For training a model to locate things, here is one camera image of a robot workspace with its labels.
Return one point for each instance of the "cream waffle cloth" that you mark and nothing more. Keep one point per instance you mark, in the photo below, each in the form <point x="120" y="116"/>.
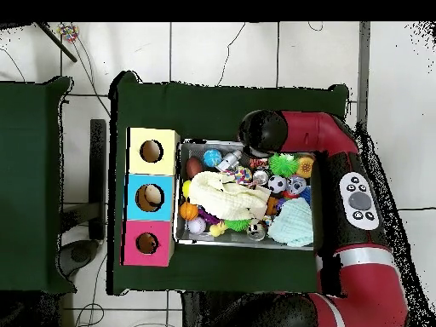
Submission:
<point x="228" y="197"/>

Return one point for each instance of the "tiger striped plush toy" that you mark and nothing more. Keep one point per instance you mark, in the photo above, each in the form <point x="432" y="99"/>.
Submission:
<point x="259" y="164"/>

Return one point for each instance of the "light blue waffle cloth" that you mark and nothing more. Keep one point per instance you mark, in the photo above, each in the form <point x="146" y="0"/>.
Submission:
<point x="293" y="221"/>

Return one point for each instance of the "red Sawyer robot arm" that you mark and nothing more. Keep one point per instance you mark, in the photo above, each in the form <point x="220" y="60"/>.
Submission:
<point x="361" y="289"/>

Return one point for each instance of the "wooden box with three holes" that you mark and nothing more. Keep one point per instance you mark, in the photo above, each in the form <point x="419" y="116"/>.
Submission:
<point x="136" y="211"/>

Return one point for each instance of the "blue globe ball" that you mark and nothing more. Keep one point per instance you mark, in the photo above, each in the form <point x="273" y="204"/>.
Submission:
<point x="212" y="158"/>

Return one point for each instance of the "brown toy football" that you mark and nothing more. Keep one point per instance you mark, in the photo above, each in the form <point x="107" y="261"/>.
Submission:
<point x="194" y="168"/>

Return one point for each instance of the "yellow ball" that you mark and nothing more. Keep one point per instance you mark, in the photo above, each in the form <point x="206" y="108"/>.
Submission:
<point x="186" y="189"/>

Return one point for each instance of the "orange toy basketball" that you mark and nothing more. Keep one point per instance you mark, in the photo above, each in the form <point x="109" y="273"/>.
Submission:
<point x="188" y="211"/>

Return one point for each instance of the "green spiky toy with eyes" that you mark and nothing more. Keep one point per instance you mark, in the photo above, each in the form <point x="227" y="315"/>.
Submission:
<point x="283" y="165"/>
<point x="237" y="224"/>

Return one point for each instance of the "black and white soccer ball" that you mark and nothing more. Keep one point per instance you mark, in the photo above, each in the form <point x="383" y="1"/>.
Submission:
<point x="277" y="184"/>

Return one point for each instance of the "dark green table cloth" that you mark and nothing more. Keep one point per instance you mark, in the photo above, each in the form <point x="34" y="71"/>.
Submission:
<point x="204" y="112"/>

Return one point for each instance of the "toy burger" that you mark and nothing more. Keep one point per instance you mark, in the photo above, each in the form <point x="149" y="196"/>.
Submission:
<point x="305" y="167"/>

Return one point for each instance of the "dark green side table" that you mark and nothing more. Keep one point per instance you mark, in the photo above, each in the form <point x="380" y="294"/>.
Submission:
<point x="30" y="204"/>

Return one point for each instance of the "small colourful toy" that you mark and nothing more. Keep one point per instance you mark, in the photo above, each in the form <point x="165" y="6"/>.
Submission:
<point x="68" y="32"/>

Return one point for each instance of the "black pole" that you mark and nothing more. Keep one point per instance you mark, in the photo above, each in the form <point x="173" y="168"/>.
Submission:
<point x="56" y="41"/>

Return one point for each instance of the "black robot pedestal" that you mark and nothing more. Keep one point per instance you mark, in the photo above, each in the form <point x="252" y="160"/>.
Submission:
<point x="194" y="306"/>

